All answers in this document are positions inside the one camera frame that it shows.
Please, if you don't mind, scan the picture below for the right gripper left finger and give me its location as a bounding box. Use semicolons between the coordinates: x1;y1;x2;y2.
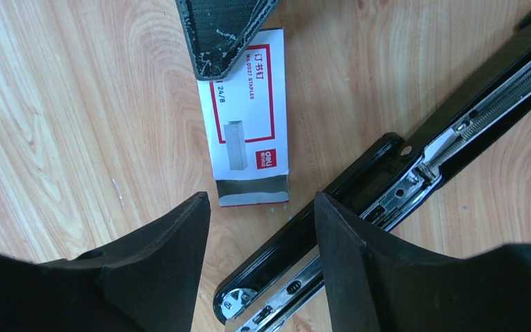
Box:
0;192;211;331

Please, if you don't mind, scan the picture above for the red white staple box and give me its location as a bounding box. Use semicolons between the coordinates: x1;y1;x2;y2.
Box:
197;28;290;207

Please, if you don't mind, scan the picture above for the black stapler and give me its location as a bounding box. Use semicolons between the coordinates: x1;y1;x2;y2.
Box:
212;0;531;332

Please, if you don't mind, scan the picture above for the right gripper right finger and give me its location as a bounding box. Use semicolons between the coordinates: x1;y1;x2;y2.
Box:
315;193;531;331

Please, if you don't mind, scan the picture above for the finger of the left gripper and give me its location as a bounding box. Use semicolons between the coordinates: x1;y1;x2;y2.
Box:
175;0;279;81

